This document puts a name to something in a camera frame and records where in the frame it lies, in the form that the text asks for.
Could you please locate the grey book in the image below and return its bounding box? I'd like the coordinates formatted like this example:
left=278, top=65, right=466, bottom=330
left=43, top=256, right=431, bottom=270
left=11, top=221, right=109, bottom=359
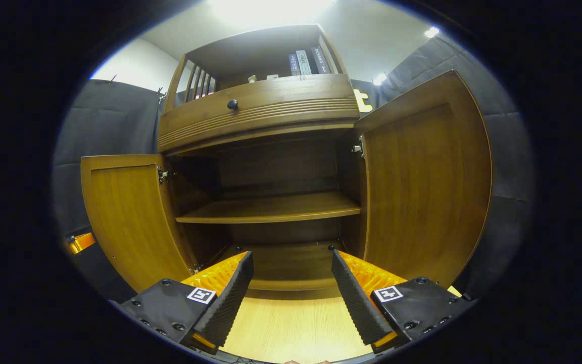
left=296, top=50, right=313, bottom=75

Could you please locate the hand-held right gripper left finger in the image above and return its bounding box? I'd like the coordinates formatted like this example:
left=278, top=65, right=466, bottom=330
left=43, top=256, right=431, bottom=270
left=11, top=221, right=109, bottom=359
left=119, top=251, right=255, bottom=354

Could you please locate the wooden cabinet shelf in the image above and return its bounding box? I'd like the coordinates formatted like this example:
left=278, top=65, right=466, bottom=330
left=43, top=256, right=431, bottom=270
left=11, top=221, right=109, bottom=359
left=176, top=191, right=361, bottom=224

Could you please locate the black backdrop cloth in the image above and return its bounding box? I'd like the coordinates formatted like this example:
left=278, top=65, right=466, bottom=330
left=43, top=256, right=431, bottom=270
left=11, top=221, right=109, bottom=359
left=51, top=35, right=534, bottom=304

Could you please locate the wooden shoe cabinet door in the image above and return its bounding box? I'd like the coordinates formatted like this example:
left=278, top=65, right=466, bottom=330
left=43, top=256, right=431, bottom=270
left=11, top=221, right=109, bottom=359
left=354, top=70, right=493, bottom=289
left=80, top=154, right=196, bottom=294

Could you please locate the dark blue book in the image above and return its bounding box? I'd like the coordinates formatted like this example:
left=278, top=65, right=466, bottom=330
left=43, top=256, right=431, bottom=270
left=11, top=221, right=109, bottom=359
left=311, top=47, right=331, bottom=74

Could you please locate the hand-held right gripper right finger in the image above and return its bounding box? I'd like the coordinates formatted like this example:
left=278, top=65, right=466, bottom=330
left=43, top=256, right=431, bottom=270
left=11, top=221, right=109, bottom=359
left=331, top=249, right=476, bottom=354

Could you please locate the large ceiling light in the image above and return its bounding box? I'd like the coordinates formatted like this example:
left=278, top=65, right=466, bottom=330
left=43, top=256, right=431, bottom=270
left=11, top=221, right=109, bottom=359
left=210, top=0, right=337, bottom=26

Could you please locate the wooden cabinet drawer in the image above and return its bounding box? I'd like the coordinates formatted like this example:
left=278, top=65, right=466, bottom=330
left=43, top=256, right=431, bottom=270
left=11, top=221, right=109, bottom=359
left=158, top=74, right=361, bottom=152

